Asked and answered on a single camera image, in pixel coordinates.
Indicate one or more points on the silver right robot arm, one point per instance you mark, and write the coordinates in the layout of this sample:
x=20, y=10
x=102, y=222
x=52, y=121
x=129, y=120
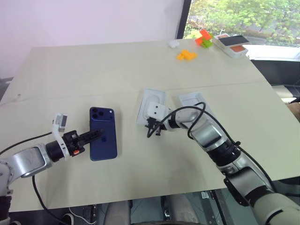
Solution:
x=211, y=133

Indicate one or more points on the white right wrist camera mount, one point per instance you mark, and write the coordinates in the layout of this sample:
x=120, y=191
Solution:
x=155, y=110

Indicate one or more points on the green trees outside window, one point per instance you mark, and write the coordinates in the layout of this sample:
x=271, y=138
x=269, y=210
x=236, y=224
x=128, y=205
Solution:
x=246, y=14

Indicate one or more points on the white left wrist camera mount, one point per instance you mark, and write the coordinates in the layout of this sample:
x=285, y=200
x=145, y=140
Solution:
x=58, y=133

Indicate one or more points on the white window sill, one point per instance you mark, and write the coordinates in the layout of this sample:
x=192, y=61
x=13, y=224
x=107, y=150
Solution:
x=276, y=52

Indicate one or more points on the black smartphone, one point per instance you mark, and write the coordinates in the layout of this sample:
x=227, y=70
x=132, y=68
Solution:
x=234, y=40

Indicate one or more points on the yellow toy block cluster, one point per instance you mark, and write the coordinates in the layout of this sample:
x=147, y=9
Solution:
x=186, y=55

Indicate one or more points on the metal frame bar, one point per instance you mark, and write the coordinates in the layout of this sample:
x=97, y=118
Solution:
x=215, y=206

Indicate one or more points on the black window frame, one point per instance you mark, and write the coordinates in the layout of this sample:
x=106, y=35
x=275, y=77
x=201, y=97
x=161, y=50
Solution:
x=184, y=18

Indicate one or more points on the grey rounded shape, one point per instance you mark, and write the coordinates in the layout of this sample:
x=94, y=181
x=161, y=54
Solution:
x=117, y=214
x=182, y=208

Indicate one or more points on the white phone box base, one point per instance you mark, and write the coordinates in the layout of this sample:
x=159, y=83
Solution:
x=139, y=117

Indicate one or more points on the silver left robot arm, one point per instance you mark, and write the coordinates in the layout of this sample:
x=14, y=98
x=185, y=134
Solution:
x=28, y=161

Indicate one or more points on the black furniture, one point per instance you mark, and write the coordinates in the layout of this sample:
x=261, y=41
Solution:
x=279, y=70

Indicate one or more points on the dark blue smartphone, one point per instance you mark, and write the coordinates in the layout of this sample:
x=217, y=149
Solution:
x=105, y=150

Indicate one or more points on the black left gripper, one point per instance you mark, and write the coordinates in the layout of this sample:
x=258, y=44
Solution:
x=73, y=143

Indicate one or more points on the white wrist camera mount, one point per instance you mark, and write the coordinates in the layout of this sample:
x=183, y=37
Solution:
x=155, y=110
x=58, y=133

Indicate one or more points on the orange toy block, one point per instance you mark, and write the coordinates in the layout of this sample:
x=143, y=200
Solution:
x=205, y=34

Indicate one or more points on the phone box lid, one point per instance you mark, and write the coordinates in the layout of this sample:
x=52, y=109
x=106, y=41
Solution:
x=191, y=99

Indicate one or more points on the white earbuds case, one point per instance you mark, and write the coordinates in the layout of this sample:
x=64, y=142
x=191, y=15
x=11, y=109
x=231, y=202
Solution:
x=173, y=44

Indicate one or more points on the green toy block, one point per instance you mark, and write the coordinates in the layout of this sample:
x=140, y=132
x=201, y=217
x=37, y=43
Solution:
x=207, y=43

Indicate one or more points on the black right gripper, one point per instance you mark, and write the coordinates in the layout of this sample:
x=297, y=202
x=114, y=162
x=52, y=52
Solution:
x=153, y=123

